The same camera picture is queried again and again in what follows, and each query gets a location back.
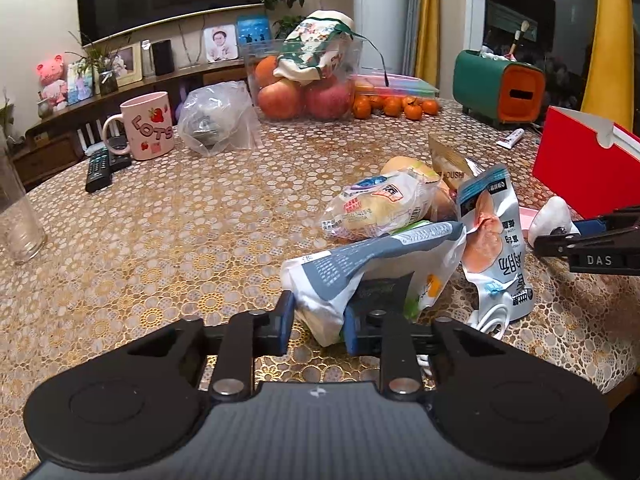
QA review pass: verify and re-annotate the white round object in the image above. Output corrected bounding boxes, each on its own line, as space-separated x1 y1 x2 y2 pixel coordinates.
527 196 579 247

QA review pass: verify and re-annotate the grey white snack pouch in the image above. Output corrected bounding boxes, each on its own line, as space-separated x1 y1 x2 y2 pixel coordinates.
280 221 466 347

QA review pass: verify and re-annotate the chicken foot snack packet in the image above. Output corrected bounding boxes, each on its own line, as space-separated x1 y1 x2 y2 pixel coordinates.
457 164 534 333

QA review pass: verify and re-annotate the red cardboard box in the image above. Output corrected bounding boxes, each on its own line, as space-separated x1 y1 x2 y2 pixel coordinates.
533 106 640 219

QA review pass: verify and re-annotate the small white tube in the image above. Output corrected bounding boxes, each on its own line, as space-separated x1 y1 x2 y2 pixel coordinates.
496 128 525 150

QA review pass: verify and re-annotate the yellow wrapped bun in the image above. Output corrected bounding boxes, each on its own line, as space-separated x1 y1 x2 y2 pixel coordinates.
382 156 457 221

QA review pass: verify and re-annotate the white wrapped bread packet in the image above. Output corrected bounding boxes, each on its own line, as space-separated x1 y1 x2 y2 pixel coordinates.
319 171 433 242

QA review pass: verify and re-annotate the silver foil snack packet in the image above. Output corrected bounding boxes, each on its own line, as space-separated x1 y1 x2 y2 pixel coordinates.
428 136 483 192

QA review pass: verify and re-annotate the yellow chair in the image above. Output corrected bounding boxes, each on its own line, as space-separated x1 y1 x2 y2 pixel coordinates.
582 0 638 133

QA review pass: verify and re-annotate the green orange tissue box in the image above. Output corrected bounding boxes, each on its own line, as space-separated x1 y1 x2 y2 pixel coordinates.
452 50 546 125

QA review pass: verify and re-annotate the mandarin orange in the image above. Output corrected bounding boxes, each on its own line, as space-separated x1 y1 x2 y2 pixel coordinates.
369 96 385 110
404 104 423 122
383 96 404 117
352 96 372 119
421 99 440 116

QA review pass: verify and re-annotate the red apple right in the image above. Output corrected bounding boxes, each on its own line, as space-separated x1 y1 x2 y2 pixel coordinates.
304 76 354 120

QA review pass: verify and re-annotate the red apple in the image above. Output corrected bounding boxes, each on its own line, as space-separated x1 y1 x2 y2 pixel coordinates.
304 76 354 120
257 79 304 120

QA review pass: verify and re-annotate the clear plastic bag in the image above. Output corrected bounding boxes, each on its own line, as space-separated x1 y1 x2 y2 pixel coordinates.
177 80 262 157

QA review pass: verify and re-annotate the red apple left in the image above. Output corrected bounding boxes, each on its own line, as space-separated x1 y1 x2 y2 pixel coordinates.
257 79 304 120

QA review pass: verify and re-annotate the pastel plastic case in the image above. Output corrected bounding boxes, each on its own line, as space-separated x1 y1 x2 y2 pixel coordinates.
355 72 439 98

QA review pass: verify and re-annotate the yellow curtain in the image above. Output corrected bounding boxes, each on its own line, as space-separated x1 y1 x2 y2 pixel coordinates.
416 0 440 86

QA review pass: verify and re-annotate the black remote control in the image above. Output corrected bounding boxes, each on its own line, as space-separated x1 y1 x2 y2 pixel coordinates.
85 136 132 193

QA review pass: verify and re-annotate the clear fruit container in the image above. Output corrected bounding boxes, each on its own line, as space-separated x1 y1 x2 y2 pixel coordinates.
241 36 362 122

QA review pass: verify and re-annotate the pink strawberry mug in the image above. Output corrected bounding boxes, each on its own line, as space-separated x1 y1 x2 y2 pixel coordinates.
101 91 175 162

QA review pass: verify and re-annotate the clear drinking glass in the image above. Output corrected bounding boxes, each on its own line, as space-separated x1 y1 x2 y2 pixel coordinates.
1 144 47 264

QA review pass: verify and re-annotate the green white cloth bag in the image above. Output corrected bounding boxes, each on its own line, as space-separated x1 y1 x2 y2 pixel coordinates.
273 10 354 86

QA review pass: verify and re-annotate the wooden sideboard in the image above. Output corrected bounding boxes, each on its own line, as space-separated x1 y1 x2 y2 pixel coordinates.
11 61 246 190

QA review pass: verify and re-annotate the white portrait photo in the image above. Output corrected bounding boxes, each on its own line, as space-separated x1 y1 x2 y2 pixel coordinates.
203 24 239 63

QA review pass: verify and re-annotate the blue card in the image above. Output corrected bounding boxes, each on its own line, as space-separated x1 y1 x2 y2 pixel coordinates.
235 14 272 46

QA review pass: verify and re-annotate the framed photo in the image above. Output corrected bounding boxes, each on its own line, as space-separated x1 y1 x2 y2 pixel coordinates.
111 42 143 87

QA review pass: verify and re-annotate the pink pig figurine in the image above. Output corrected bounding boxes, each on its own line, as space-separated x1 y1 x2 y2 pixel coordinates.
36 53 67 112

